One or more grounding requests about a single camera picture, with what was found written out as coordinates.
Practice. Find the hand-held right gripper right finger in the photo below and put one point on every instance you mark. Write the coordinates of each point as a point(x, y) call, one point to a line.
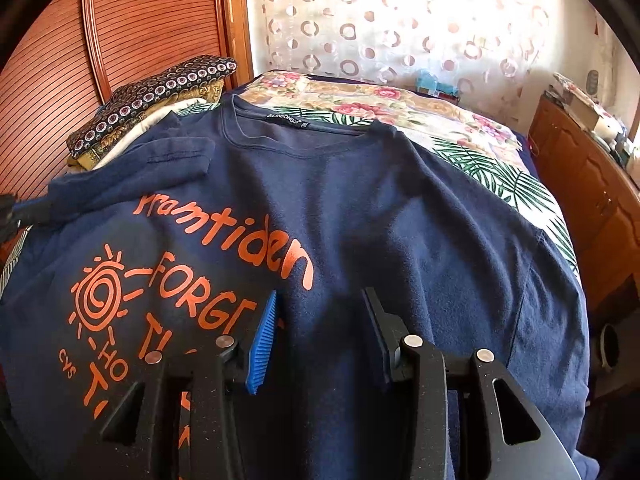
point(380, 330)

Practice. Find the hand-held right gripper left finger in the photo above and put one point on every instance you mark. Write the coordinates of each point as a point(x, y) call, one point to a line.
point(262, 345)

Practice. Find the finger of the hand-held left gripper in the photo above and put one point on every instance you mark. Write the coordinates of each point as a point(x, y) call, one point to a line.
point(7, 210)

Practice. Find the navy t-shirt with orange print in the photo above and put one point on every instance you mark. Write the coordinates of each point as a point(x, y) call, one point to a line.
point(350, 210)

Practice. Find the wooden louvered wardrobe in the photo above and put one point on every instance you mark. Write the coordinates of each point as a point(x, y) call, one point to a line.
point(50, 85)

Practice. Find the white folded cloth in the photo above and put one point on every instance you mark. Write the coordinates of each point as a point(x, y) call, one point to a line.
point(150, 121)

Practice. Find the yellow patterned folded cloth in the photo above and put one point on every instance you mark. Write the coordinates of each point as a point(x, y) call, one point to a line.
point(192, 92)

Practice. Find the floral leaf print bedspread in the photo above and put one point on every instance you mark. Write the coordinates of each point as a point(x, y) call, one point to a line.
point(450, 120)

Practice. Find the grey round bin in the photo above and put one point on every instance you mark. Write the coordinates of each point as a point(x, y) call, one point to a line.
point(610, 347)

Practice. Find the wooden sideboard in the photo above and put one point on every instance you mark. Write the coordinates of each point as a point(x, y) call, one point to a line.
point(585, 195)

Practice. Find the teal packet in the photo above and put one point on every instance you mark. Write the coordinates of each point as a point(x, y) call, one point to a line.
point(435, 85)

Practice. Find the cardboard box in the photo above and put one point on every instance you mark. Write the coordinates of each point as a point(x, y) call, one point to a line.
point(585, 110)

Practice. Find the white jar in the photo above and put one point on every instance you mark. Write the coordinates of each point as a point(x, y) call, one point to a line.
point(607, 132)

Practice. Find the floral patterned paper bundle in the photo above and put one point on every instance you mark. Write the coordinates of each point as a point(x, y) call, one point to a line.
point(570, 85)

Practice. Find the white curtain with circle pattern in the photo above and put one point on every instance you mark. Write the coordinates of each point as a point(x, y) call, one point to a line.
point(400, 20)

